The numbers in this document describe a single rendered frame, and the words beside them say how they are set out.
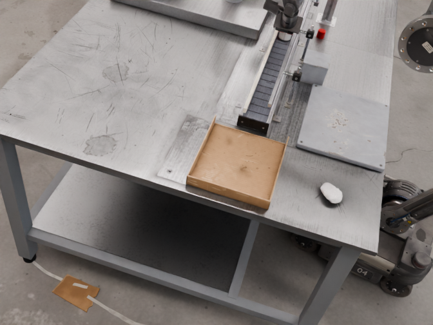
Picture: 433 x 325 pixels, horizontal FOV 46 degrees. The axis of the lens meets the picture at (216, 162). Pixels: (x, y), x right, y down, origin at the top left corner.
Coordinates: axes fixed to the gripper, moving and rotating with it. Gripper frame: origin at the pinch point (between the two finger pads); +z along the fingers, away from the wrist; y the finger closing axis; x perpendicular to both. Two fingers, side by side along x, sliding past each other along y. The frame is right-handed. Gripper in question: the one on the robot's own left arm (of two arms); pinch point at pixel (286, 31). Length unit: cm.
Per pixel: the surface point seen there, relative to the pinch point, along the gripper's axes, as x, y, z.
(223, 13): -4.7, 27.8, 10.9
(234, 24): 0.2, 21.4, 7.7
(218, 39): 8.1, 26.3, 7.3
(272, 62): 15.6, 1.5, -5.1
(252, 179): 64, -4, -37
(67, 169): 78, 78, 31
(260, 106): 37.6, 0.3, -22.2
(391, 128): -6, -77, 122
